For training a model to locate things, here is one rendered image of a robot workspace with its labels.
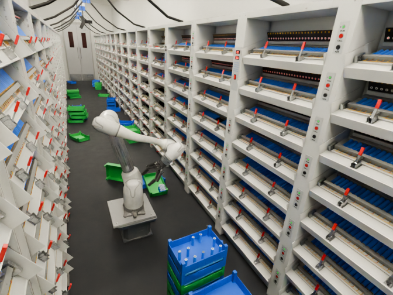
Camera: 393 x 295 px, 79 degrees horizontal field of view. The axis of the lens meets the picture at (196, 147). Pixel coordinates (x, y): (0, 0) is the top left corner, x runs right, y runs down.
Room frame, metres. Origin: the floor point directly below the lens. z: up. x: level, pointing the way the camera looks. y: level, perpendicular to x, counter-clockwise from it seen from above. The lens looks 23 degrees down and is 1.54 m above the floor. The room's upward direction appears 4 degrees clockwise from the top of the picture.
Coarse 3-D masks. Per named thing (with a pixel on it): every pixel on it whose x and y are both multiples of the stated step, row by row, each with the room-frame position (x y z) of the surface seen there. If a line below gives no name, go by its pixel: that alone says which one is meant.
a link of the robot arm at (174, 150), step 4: (172, 144) 1.82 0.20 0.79; (176, 144) 1.76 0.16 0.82; (180, 144) 1.76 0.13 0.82; (168, 148) 1.77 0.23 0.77; (172, 148) 1.74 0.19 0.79; (176, 148) 1.74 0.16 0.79; (180, 148) 1.74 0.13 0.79; (184, 148) 1.77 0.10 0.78; (168, 152) 1.73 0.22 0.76; (172, 152) 1.72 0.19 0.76; (176, 152) 1.72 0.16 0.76; (180, 152) 1.74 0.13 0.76; (168, 156) 1.71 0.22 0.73; (172, 156) 1.71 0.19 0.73; (176, 156) 1.72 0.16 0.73; (172, 160) 1.72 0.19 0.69
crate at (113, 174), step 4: (108, 164) 2.49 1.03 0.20; (112, 164) 2.50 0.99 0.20; (116, 164) 2.50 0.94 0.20; (108, 168) 2.54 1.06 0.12; (112, 168) 2.53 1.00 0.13; (116, 168) 2.52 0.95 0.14; (120, 168) 2.51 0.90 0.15; (108, 172) 2.54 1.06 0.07; (112, 172) 2.53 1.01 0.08; (116, 172) 2.52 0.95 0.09; (120, 172) 2.51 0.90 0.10; (108, 176) 2.52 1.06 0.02; (112, 176) 2.54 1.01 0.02; (116, 176) 2.52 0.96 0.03; (120, 176) 2.51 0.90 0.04; (116, 180) 2.47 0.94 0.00; (120, 180) 2.47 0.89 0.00
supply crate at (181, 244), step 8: (200, 232) 1.20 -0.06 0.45; (208, 232) 1.21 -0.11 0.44; (168, 240) 1.08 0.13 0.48; (176, 240) 1.11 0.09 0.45; (184, 240) 1.14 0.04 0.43; (208, 240) 1.18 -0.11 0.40; (216, 240) 1.16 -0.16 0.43; (168, 248) 1.07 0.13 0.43; (176, 248) 1.09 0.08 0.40; (184, 248) 1.10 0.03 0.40; (192, 248) 1.10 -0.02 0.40; (200, 248) 1.11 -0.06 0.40; (208, 248) 1.11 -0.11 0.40; (216, 248) 1.11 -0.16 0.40; (224, 248) 1.06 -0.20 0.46; (176, 256) 1.03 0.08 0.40; (184, 256) 1.04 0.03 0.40; (192, 256) 1.04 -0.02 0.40; (200, 256) 1.04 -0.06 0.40; (208, 256) 1.00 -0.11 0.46; (216, 256) 1.03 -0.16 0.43; (224, 256) 1.06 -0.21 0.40; (176, 264) 0.98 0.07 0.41; (184, 264) 0.92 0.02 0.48; (192, 264) 0.94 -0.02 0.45; (200, 264) 0.97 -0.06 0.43; (184, 272) 0.92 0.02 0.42
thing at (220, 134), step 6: (204, 108) 2.35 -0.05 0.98; (192, 114) 2.29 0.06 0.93; (198, 114) 2.30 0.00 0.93; (192, 120) 2.29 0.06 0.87; (198, 120) 2.18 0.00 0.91; (204, 126) 2.06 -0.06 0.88; (210, 126) 1.99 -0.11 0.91; (216, 132) 1.86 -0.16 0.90; (222, 132) 1.84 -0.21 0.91; (222, 138) 1.80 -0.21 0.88
